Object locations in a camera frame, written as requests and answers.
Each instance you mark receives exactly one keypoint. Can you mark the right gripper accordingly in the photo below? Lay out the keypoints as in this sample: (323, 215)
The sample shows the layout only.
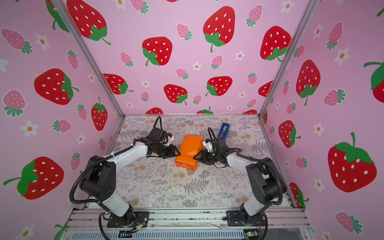
(203, 156)

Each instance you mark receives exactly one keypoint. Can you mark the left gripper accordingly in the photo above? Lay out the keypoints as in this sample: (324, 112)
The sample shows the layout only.
(172, 152)

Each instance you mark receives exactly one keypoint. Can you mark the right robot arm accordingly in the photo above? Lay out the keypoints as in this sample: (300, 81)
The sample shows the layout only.
(265, 180)

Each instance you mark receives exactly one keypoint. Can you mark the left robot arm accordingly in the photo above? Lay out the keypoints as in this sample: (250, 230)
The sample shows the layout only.
(100, 177)

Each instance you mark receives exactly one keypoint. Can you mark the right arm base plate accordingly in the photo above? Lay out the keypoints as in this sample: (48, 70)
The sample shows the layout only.
(241, 219)

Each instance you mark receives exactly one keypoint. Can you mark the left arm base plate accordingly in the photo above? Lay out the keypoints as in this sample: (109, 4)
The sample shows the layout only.
(129, 220)

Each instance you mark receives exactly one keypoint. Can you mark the aluminium front rail frame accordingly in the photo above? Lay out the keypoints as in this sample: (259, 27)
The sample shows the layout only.
(191, 224)

